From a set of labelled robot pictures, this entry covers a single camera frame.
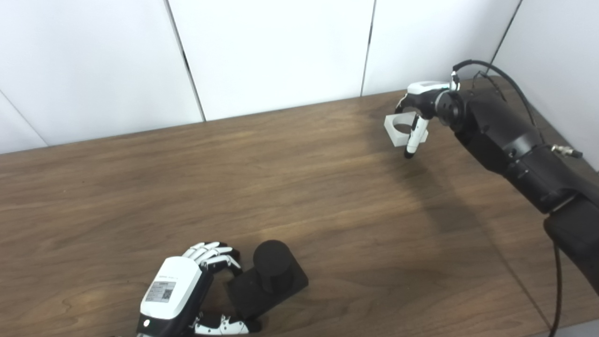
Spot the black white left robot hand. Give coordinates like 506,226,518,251
136,242,263,337

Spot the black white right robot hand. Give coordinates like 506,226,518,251
394,81,453,160

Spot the white square piece with hole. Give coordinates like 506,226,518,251
384,111,429,148

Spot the black peg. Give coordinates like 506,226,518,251
227,240,309,322

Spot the silver plug forearm cable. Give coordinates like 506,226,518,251
550,144,584,337

